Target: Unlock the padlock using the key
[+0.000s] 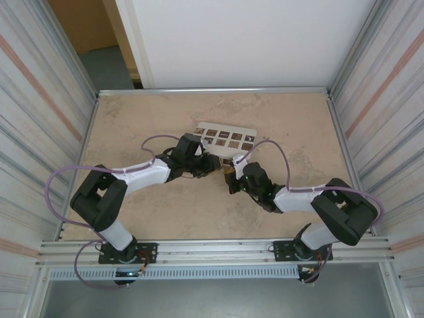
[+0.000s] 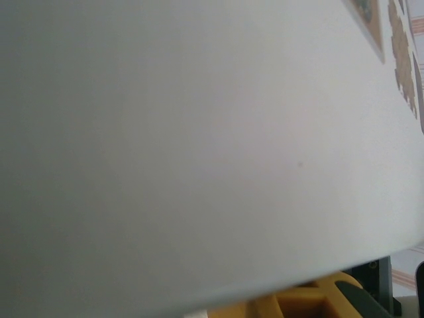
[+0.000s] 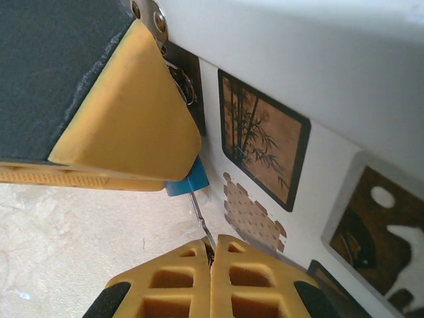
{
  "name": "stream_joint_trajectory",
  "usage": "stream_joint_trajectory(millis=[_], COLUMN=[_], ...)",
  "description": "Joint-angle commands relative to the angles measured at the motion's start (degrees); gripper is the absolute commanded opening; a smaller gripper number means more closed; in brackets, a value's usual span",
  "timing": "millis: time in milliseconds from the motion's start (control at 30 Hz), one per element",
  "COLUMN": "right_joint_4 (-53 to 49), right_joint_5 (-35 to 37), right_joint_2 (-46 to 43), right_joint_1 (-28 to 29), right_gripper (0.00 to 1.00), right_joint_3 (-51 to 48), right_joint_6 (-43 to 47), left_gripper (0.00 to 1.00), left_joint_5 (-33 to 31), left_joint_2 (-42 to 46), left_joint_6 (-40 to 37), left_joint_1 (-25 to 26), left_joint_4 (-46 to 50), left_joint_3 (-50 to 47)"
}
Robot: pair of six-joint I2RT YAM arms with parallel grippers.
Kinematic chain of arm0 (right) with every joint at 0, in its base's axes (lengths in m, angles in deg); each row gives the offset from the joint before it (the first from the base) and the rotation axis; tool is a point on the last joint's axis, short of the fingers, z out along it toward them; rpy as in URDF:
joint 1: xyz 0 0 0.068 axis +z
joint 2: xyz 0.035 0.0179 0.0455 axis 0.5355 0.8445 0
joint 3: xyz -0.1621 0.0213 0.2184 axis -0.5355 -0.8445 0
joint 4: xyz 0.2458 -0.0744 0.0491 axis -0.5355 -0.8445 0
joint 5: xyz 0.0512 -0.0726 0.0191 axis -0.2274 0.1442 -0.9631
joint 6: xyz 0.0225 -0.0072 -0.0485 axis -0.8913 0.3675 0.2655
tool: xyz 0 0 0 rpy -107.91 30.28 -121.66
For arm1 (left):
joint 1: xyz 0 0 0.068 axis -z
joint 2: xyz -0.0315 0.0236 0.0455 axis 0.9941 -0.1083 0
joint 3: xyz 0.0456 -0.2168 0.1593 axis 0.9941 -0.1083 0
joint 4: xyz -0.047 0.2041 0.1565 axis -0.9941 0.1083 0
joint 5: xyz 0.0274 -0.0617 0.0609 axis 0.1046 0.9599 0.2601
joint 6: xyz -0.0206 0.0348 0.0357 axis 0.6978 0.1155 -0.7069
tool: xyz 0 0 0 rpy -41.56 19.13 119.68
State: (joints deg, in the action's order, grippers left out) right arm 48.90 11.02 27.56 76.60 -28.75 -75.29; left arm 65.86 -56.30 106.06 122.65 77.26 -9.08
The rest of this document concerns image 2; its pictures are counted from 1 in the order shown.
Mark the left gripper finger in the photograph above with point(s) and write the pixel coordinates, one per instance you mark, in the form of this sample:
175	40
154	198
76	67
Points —
298	301

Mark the white box with picture tiles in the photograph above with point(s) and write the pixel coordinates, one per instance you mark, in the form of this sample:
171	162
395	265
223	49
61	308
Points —
165	132

